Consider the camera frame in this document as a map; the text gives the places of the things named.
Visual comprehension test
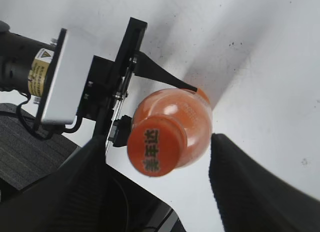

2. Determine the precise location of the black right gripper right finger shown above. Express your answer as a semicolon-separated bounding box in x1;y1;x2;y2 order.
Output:
208;133;320;232

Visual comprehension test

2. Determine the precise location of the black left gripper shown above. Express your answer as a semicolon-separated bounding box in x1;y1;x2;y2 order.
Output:
77;17;198;147

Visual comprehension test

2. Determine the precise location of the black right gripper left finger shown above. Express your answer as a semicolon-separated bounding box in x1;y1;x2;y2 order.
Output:
0;136;109;232

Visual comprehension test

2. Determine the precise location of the orange Mirinda soda bottle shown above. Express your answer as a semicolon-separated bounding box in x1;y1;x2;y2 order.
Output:
127;88;213;177

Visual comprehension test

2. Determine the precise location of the orange bottle cap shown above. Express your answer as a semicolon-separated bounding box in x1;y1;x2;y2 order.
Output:
127;115;187;177

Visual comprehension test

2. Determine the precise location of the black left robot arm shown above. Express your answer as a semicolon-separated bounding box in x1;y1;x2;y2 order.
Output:
0;18;197;147

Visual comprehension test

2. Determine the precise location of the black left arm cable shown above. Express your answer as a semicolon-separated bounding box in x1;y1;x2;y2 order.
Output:
0;91;83;142

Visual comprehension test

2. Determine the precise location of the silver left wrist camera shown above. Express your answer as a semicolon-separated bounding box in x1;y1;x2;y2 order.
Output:
34;27;97;127

